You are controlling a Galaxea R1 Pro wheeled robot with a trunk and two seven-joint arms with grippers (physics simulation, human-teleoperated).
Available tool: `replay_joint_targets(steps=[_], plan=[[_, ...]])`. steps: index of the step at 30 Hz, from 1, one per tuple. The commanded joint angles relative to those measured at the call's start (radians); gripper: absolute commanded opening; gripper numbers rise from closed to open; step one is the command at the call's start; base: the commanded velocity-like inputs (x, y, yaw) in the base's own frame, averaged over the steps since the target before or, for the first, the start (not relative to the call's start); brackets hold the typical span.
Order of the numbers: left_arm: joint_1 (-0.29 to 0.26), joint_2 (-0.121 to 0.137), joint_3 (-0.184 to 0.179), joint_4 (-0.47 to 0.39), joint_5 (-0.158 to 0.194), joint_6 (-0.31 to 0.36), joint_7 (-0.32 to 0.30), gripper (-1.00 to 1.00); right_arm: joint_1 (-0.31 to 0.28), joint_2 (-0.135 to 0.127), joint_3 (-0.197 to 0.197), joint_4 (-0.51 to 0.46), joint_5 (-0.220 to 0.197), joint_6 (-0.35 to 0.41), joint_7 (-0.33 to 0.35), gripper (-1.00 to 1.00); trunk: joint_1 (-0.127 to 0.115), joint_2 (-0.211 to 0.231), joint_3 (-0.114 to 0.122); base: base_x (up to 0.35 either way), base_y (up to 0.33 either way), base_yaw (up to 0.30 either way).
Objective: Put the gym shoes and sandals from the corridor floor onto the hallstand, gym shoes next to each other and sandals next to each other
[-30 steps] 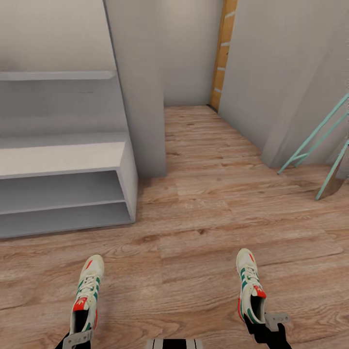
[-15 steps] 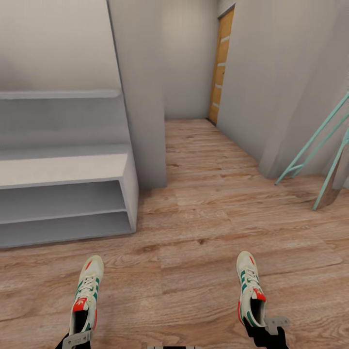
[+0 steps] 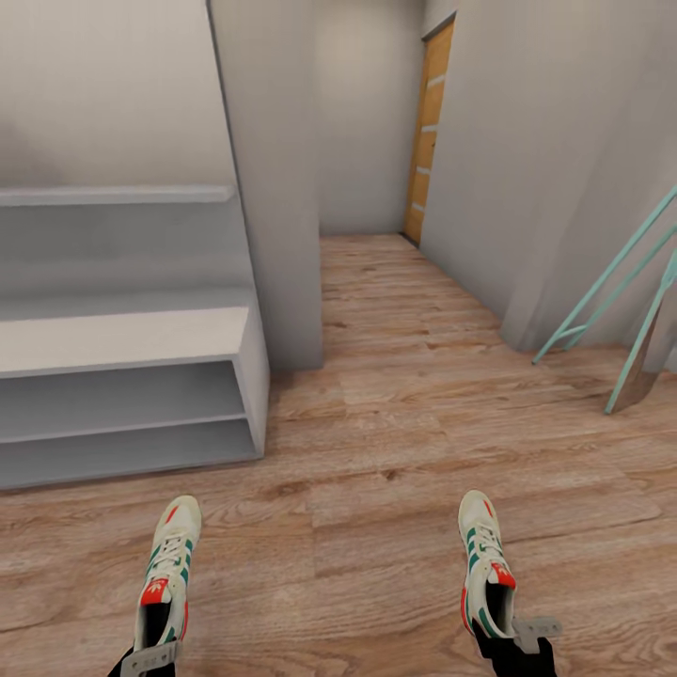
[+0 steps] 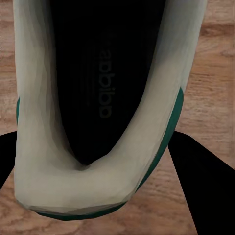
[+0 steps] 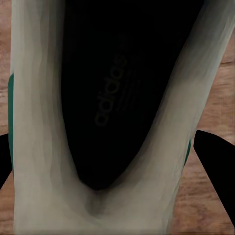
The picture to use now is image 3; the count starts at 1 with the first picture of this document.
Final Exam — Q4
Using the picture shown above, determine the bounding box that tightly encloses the gym shoe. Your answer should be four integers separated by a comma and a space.
458, 490, 517, 639
131, 494, 201, 653

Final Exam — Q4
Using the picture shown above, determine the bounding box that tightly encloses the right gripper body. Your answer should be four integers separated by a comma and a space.
489, 638, 557, 677

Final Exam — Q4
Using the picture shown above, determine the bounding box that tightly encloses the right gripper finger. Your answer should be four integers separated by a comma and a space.
472, 620, 493, 659

